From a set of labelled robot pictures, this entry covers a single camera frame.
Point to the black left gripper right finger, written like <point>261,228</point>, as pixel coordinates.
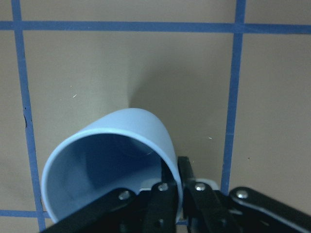
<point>243,210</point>

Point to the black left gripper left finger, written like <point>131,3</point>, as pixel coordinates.
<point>122,211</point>

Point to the light blue plastic cup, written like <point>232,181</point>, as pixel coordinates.
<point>124,149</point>

